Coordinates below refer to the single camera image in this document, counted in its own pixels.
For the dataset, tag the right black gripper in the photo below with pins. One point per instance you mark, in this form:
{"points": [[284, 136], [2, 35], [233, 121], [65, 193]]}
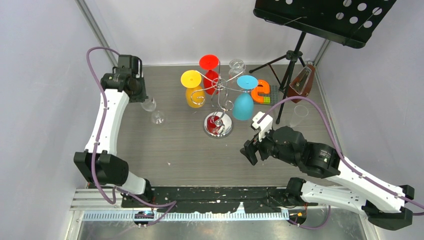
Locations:
{"points": [[250, 147]]}

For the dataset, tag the blue wine glass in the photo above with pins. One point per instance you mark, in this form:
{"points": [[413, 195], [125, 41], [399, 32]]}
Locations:
{"points": [[244, 104]]}

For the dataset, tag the chrome wine glass rack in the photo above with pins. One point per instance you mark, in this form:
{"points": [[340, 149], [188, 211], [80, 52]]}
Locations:
{"points": [[218, 124]]}

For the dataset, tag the yellow wine glass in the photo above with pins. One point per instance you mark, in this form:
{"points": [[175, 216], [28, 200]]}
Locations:
{"points": [[194, 94]]}

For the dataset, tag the clear wine glass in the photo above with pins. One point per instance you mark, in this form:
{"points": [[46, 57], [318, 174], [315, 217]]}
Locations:
{"points": [[157, 117]]}

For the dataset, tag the clear champagne flute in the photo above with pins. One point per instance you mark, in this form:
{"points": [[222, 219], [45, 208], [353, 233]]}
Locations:
{"points": [[299, 113]]}

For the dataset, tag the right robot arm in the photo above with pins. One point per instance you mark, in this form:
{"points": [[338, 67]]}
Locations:
{"points": [[382, 203]]}

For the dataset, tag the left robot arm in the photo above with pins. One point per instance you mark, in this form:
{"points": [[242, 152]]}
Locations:
{"points": [[98, 162]]}

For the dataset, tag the red wine glass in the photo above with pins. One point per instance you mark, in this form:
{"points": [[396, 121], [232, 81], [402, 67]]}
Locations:
{"points": [[209, 62]]}

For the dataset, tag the small clear glass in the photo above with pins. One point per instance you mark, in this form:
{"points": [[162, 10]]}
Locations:
{"points": [[236, 68]]}

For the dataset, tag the green lego brick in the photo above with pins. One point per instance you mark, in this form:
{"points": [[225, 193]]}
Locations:
{"points": [[266, 100]]}

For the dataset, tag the grey lego baseplate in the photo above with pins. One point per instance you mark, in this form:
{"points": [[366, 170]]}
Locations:
{"points": [[274, 94]]}

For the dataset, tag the orange letter e toy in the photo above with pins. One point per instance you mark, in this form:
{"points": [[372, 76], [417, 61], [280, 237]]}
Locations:
{"points": [[263, 89]]}

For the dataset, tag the brown wooden metronome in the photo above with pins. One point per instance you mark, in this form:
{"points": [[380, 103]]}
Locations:
{"points": [[302, 84]]}

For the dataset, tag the black music stand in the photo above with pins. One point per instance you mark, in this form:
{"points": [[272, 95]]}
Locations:
{"points": [[347, 22]]}

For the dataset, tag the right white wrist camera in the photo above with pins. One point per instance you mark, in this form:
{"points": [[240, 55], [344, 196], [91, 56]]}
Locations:
{"points": [[262, 123]]}

